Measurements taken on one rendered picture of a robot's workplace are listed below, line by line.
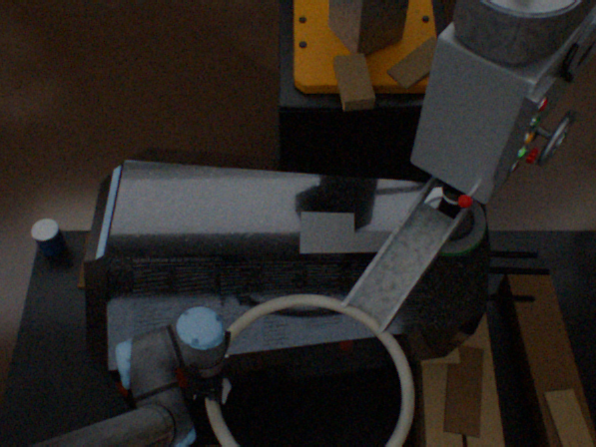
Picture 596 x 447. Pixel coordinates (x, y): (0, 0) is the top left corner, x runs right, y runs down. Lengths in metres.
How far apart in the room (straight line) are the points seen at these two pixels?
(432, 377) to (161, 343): 1.26
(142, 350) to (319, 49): 1.42
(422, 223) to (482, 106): 0.46
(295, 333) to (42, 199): 1.54
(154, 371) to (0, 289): 1.70
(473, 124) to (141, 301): 1.04
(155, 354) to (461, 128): 0.81
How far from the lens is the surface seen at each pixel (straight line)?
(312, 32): 2.65
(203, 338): 1.48
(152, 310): 2.12
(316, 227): 2.08
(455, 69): 1.58
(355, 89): 2.40
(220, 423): 1.71
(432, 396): 2.52
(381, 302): 1.88
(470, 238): 2.09
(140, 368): 1.49
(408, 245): 1.92
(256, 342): 2.13
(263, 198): 2.14
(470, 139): 1.68
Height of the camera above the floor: 2.59
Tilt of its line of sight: 58 degrees down
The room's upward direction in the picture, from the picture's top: straight up
